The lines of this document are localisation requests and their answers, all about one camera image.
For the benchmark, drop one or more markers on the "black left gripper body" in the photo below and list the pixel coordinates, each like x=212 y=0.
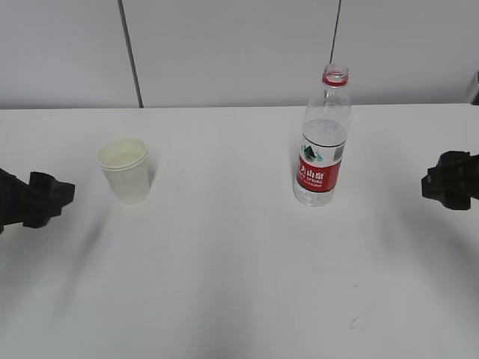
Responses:
x=14 y=195

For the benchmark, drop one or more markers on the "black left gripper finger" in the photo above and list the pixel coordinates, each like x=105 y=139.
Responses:
x=44 y=198

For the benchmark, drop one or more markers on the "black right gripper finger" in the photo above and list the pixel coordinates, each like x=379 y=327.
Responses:
x=453 y=181

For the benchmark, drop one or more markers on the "white paper cup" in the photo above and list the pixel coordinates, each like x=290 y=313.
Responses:
x=125 y=165

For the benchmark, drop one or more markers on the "clear water bottle red label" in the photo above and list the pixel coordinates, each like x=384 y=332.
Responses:
x=325 y=127

